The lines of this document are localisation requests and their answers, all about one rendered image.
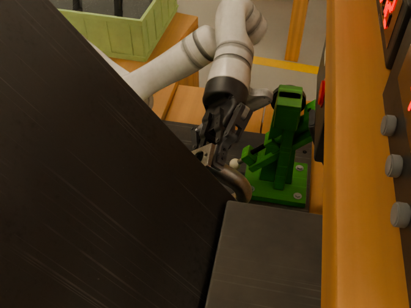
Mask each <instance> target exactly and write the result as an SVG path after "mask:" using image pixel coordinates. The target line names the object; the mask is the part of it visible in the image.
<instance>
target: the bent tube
mask: <svg viewBox="0 0 411 308"><path fill-rule="evenodd" d="M214 150H215V144H213V143H210V144H208V145H205V146H203V147H201V148H198V149H196V150H193V151H191V152H192V153H193V154H194V155H195V156H196V157H197V159H198V160H200V162H201V163H202V164H203V165H205V167H206V168H207V169H208V170H209V171H210V172H211V173H212V174H213V175H214V176H215V178H216V179H217V180H218V181H219V182H221V183H223V184H224V185H226V186H228V187H230V188H231V189H232V190H233V191H234V193H233V194H232V195H233V196H234V198H235V199H236V200H237V201H238V202H243V203H248V202H249V201H250V200H251V197H252V187H251V185H250V183H249V181H248V180H247V179H246V177H245V176H244V175H242V174H241V173H240V172H239V171H237V170H235V169H234V168H232V167H231V166H229V165H227V164H226V163H225V165H224V169H223V170H221V171H218V170H216V169H214V168H212V167H211V163H212V158H213V153H214Z"/></svg>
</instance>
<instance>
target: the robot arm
mask: <svg viewBox="0 0 411 308"><path fill-rule="evenodd" d="M266 32H267V21H266V19H265V18H264V16H263V15H262V14H261V13H260V11H259V10H258V9H257V7H256V6H255V5H254V4H253V2H252V1H251V0H221V2H220V3H219V5H218V8H217V11H216V15H215V29H214V28H212V27H210V26H208V25H203V26H201V27H199V28H197V30H195V31H193V32H192V33H191V34H189V35H188V36H186V37H185V38H183V39H182V40H181V41H180V42H178V43H177V44H175V45H174V46H173V47H171V48H170V49H168V50H167V51H165V52H164V53H163V54H161V55H159V56H158V57H156V58H155V59H153V60H152V61H150V62H148V63H147V64H145V65H143V66H142V67H139V68H138V69H136V70H134V71H132V72H131V73H130V72H129V71H127V70H126V69H124V68H122V67H121V66H119V65H118V64H116V63H115V62H114V61H112V60H111V59H110V58H109V57H108V56H107V55H106V54H105V53H103V52H102V51H101V50H100V49H98V48H97V47H96V46H95V45H94V44H92V43H91V42H90V41H88V39H87V38H85V36H83V37H84V38H85V39H86V40H87V41H88V42H89V43H90V44H91V45H92V46H93V47H94V48H95V49H96V51H97V52H98V53H99V54H100V55H101V56H102V57H103V58H104V59H105V60H106V61H107V63H109V64H110V66H112V68H113V69H114V70H115V71H116V72H117V73H118V74H119V75H120V76H121V77H122V78H123V79H124V81H125V82H126V83H127V84H128V85H129V86H130V87H131V88H132V89H133V90H134V91H135V92H136V93H137V94H138V95H139V96H140V97H141V98H142V100H143V101H144V102H145V103H146V104H147V105H148V106H149V107H150V108H151V109H152V108H153V105H154V97H153V94H154V93H156V92H158V91H159V90H161V89H163V88H165V87H167V86H169V85H171V84H173V83H175V82H177V81H180V80H181V79H184V78H186V77H188V76H190V75H192V74H193V73H196V72H197V71H199V70H200V69H202V68H204V67H205V66H206V65H208V64H210V63H211V62H213V63H212V66H211V68H210V71H209V74H208V77H207V82H206V85H205V90H204V94H203V98H202V102H203V105H204V107H205V114H204V116H203V118H202V123H201V124H200V126H198V127H196V126H192V127H191V130H190V133H191V144H192V149H193V150H196V149H198V148H201V147H203V146H205V145H207V142H209V143H213V144H215V150H214V153H213V158H212V163H211V167H212V168H214V169H216V170H218V171H222V170H223V169H224V165H225V163H226V158H227V154H228V150H229V149H230V148H231V145H232V143H233V142H234V143H238V142H239V140H240V138H241V136H242V134H243V132H244V130H245V128H246V126H247V124H248V122H249V120H250V118H251V116H252V114H253V112H254V111H257V110H258V109H260V108H263V107H265V106H267V105H269V104H270V103H271V102H272V100H273V92H272V91H270V90H268V89H254V88H251V87H250V81H251V68H252V64H253V57H254V46H253V45H255V44H257V43H258V42H259V41H260V40H261V39H262V38H263V37H264V35H265V33H266ZM235 126H237V128H238V129H237V131H236V133H235Z"/></svg>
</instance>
